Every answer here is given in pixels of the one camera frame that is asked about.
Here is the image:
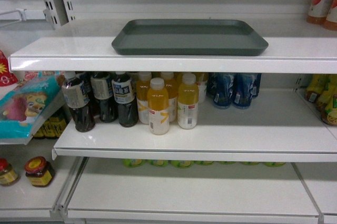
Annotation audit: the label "grey rectangular serving tray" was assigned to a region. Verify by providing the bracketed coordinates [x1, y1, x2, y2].
[112, 19, 269, 56]

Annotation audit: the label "yellow juice bottle front left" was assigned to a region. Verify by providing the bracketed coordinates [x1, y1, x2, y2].
[147, 77, 170, 135]

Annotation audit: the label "yellow juice bottle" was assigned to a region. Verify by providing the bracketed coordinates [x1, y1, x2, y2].
[147, 77, 170, 135]
[177, 73, 199, 129]
[136, 72, 152, 124]
[161, 72, 178, 122]

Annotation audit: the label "yellow juice bottle back middle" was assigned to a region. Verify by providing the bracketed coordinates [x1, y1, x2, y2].
[161, 72, 178, 122]

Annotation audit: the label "yellow juice bottle front right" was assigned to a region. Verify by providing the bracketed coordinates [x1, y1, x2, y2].
[177, 73, 199, 129]

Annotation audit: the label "yellow juice bottle back left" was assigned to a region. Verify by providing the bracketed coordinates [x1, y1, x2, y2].
[136, 72, 152, 124]

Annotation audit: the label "dark oolong tea bottle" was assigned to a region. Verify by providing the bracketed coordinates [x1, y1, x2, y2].
[112, 71, 138, 128]

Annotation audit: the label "blue drink bottle left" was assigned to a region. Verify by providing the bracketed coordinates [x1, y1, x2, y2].
[213, 73, 235, 109]

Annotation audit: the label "blue drink bottle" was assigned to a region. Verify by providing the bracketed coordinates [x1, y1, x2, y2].
[232, 73, 255, 109]
[213, 73, 235, 109]

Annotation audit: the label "green bottle row below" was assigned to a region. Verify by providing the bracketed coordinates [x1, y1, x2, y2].
[122, 159, 285, 168]

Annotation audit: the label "dark tea bottle middle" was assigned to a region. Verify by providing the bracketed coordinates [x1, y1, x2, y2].
[91, 71, 118, 123]

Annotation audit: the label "blue drink bottle right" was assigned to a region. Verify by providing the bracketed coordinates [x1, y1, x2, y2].
[232, 73, 255, 109]

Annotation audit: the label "dark tea bottle leaning left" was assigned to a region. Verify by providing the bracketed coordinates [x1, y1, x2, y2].
[62, 71, 95, 132]

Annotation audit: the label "white middle shelf board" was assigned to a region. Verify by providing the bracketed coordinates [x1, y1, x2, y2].
[52, 89, 336, 162]

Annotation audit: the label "white shelf board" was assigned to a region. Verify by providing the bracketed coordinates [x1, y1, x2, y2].
[9, 15, 336, 74]
[52, 89, 336, 162]
[66, 158, 321, 223]

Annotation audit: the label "white bottom shelf board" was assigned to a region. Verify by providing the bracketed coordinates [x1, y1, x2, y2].
[66, 158, 321, 223]

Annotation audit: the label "white upper shelf board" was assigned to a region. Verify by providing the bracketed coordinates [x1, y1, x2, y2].
[9, 15, 336, 74]

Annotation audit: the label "teal cartoon snack bag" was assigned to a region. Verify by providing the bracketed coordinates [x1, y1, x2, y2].
[1, 73, 65, 144]

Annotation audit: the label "red lid sauce jar right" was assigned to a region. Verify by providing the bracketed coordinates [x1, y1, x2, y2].
[24, 156, 56, 187]

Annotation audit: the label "red lid sauce jar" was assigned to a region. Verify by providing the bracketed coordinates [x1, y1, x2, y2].
[24, 156, 56, 187]
[1, 158, 20, 186]

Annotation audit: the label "yellow lemon tea bottles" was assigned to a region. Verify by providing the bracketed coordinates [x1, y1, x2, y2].
[304, 74, 336, 126]

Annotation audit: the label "red snack bag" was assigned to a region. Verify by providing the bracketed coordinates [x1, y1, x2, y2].
[0, 51, 18, 87]

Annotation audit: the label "red lid sauce jar left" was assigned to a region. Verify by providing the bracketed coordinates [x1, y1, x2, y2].
[1, 158, 20, 186]

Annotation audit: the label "orange juice bottle top right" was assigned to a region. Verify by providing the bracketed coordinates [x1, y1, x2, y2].
[323, 0, 337, 31]

